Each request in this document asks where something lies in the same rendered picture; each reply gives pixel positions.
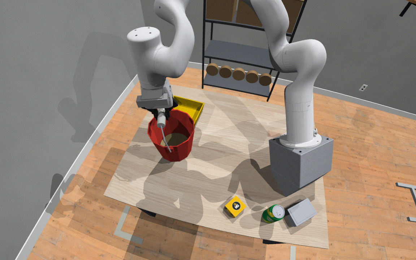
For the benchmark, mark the red pail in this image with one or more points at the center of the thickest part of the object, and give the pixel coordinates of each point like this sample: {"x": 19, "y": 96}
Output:
{"x": 172, "y": 138}

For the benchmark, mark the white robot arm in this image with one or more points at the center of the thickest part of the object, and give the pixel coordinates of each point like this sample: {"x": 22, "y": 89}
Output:
{"x": 154, "y": 62}

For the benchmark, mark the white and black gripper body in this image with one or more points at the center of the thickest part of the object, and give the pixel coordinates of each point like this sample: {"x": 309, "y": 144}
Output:
{"x": 166, "y": 89}

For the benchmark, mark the green drink can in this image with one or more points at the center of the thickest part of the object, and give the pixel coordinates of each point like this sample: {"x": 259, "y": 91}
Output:
{"x": 273, "y": 214}

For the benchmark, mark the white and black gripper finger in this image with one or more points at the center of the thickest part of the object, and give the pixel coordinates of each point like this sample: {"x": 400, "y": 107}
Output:
{"x": 167, "y": 110}
{"x": 153, "y": 111}

